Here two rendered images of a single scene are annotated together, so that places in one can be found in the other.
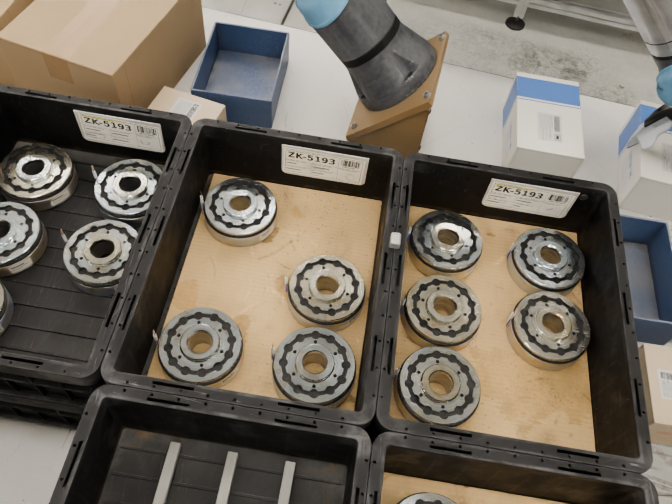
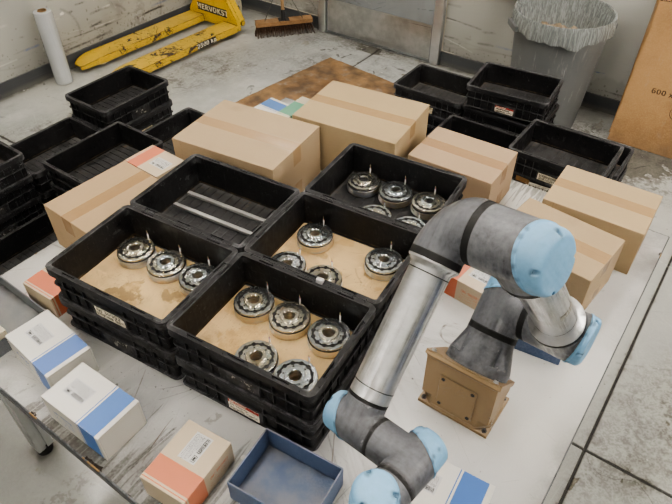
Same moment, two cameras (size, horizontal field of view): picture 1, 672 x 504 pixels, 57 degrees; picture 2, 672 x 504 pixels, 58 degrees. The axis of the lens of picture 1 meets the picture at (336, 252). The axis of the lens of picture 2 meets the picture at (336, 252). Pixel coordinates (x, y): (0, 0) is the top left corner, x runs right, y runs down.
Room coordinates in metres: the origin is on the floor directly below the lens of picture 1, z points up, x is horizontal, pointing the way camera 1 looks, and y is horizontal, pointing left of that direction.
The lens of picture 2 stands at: (0.99, -0.98, 1.99)
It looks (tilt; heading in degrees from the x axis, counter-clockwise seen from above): 42 degrees down; 119
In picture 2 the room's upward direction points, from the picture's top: straight up
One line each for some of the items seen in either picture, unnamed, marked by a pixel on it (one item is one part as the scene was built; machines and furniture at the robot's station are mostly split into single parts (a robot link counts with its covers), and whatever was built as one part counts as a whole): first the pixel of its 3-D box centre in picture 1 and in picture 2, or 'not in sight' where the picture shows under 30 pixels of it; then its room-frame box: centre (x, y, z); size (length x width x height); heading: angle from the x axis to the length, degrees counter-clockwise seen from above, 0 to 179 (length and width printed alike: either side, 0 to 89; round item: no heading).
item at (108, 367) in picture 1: (271, 254); (336, 245); (0.42, 0.08, 0.92); 0.40 x 0.30 x 0.02; 179
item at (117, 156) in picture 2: not in sight; (116, 194); (-0.89, 0.45, 0.37); 0.40 x 0.30 x 0.45; 83
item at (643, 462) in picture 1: (509, 293); (272, 319); (0.41, -0.22, 0.92); 0.40 x 0.30 x 0.02; 179
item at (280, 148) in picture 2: not in sight; (249, 156); (-0.14, 0.46, 0.80); 0.40 x 0.30 x 0.20; 1
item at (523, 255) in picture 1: (549, 257); (295, 377); (0.52, -0.30, 0.86); 0.10 x 0.10 x 0.01
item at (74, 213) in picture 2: not in sight; (113, 214); (-0.35, 0.01, 0.78); 0.30 x 0.22 x 0.16; 80
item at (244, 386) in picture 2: (497, 312); (274, 333); (0.41, -0.22, 0.87); 0.40 x 0.30 x 0.11; 179
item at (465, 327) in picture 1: (443, 308); (289, 316); (0.41, -0.15, 0.86); 0.10 x 0.10 x 0.01
